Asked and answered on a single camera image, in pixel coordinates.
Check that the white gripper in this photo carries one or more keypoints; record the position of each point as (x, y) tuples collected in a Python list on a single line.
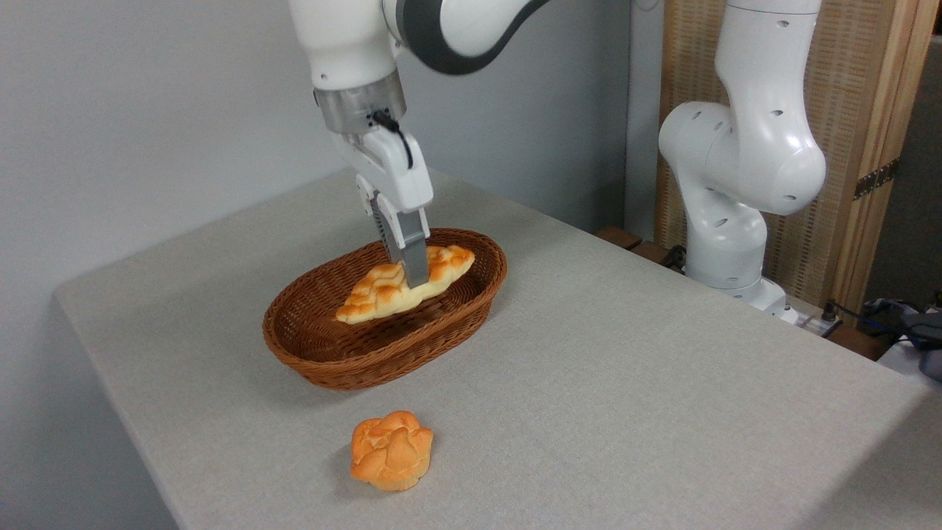
[(397, 169)]

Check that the long braided bread loaf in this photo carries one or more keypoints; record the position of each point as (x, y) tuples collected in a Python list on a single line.
[(375, 294)]

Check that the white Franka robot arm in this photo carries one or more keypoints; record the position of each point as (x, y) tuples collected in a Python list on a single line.
[(758, 147)]

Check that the round knotted bread roll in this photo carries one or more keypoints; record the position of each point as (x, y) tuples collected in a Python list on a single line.
[(391, 450)]

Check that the brown oval wicker basket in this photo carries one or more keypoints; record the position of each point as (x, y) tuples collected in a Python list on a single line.
[(331, 346)]

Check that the brown wooden mounting blocks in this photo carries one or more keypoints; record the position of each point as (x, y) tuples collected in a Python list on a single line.
[(625, 239)]

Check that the dark metal screen hinge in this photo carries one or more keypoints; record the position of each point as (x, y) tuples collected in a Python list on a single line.
[(876, 179)]

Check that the dark blue grey bag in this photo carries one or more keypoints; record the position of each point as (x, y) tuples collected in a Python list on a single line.
[(920, 331)]

